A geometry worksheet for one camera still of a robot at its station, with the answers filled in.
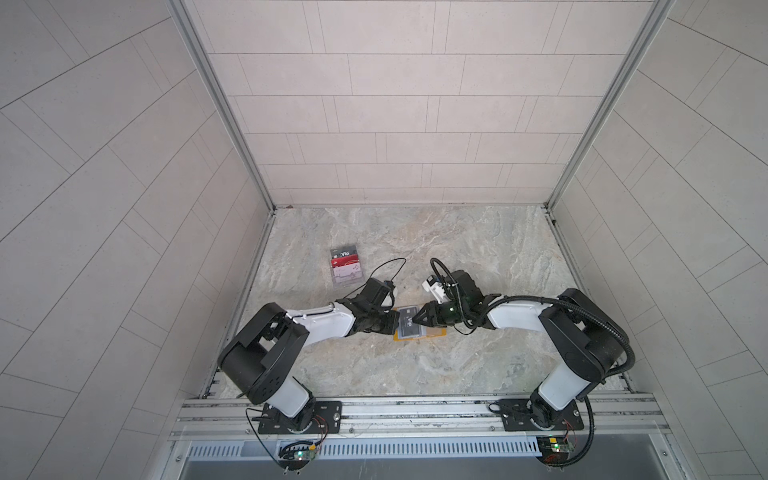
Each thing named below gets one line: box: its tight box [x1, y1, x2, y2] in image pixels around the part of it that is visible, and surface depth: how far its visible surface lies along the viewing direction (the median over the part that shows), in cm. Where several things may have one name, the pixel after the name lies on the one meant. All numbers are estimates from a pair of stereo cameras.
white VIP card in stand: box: [333, 262, 363, 283], surface depth 96 cm
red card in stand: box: [331, 254, 359, 268], surface depth 96 cm
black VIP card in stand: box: [330, 245, 358, 260], surface depth 98 cm
